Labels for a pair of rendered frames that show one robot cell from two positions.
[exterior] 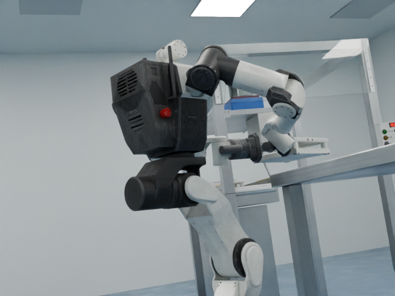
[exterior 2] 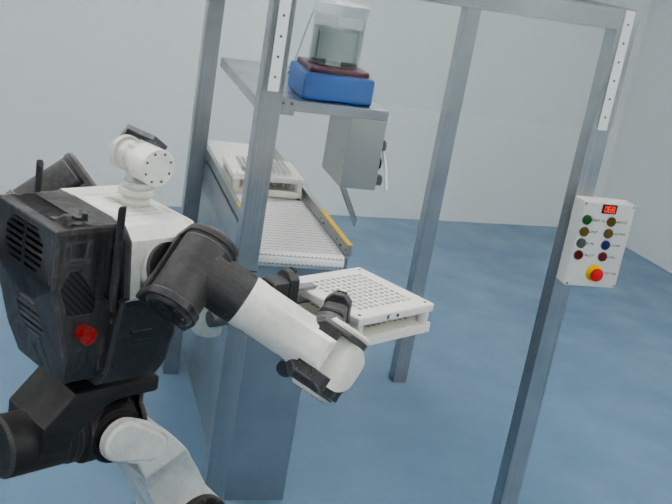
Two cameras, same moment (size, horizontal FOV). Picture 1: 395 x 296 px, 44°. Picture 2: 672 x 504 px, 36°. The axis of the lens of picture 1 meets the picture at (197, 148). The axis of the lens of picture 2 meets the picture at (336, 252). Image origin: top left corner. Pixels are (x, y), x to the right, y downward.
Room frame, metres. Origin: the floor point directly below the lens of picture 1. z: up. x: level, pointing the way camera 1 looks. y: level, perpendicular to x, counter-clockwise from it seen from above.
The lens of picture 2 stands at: (-0.03, -0.17, 1.82)
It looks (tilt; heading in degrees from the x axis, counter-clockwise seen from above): 18 degrees down; 356
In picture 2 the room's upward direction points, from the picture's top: 10 degrees clockwise
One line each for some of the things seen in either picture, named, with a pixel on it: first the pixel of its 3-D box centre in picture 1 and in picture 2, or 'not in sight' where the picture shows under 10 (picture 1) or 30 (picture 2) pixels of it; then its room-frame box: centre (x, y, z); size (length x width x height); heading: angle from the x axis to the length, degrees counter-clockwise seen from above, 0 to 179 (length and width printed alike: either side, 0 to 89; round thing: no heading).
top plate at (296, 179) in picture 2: (223, 184); (262, 169); (3.45, -0.15, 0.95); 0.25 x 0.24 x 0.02; 103
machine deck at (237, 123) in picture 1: (228, 124); (298, 88); (3.06, -0.22, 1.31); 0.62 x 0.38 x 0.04; 13
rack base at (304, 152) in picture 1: (291, 155); (355, 314); (2.16, -0.41, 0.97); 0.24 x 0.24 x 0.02; 42
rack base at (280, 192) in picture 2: not in sight; (260, 183); (3.45, -0.15, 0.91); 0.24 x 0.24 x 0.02; 13
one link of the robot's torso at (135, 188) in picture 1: (166, 182); (70, 415); (1.68, 0.12, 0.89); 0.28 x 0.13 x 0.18; 132
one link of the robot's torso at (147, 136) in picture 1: (164, 108); (97, 277); (1.70, 0.10, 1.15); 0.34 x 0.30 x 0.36; 42
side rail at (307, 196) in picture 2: (242, 188); (299, 186); (3.45, -0.28, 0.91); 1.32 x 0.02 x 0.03; 13
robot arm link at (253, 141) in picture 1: (245, 148); (266, 297); (2.07, -0.20, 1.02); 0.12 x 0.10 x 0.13; 124
